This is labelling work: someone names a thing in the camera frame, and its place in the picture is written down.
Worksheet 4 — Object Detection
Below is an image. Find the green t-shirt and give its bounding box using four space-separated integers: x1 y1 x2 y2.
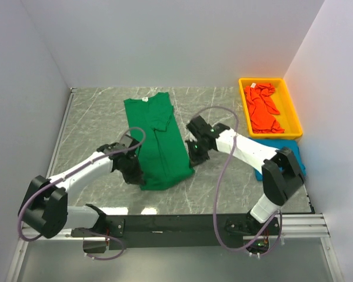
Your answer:
124 92 194 191

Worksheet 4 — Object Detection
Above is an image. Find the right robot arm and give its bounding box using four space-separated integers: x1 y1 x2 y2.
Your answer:
186 116 305 235

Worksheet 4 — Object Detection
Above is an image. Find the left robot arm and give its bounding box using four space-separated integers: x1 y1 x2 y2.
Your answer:
18 135 145 239

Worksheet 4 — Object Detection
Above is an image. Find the black base beam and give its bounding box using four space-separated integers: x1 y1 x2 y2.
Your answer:
71 213 279 254

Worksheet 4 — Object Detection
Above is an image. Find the orange t-shirt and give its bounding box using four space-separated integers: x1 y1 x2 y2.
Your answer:
244 83 285 134

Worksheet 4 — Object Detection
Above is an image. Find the yellow plastic bin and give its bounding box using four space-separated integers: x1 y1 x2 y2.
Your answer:
238 78 302 140

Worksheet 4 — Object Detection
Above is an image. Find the blue folded t-shirt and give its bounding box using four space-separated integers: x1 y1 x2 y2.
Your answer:
251 138 306 176

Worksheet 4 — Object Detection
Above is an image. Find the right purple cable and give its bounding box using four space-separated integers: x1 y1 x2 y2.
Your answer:
191 106 283 259

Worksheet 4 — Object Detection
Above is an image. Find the aluminium frame rail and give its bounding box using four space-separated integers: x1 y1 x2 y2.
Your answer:
22 214 331 240

